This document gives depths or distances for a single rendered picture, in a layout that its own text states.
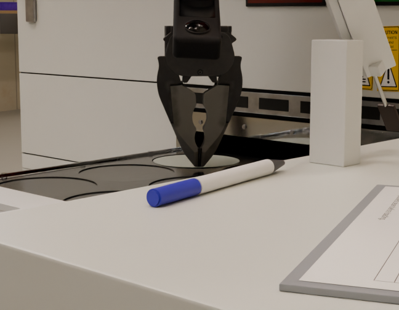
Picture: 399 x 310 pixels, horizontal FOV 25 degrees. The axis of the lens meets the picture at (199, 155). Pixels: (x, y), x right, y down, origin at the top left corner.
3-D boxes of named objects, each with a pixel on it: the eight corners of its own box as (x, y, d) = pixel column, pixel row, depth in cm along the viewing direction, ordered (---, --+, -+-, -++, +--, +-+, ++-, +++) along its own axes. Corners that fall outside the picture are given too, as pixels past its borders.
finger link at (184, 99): (196, 159, 102) (196, 78, 100) (199, 168, 96) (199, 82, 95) (169, 160, 102) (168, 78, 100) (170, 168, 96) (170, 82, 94)
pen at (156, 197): (276, 154, 59) (145, 187, 48) (289, 155, 58) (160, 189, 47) (276, 169, 59) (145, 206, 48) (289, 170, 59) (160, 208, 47)
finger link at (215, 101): (223, 159, 102) (224, 78, 101) (228, 168, 96) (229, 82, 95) (196, 159, 102) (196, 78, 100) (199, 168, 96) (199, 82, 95)
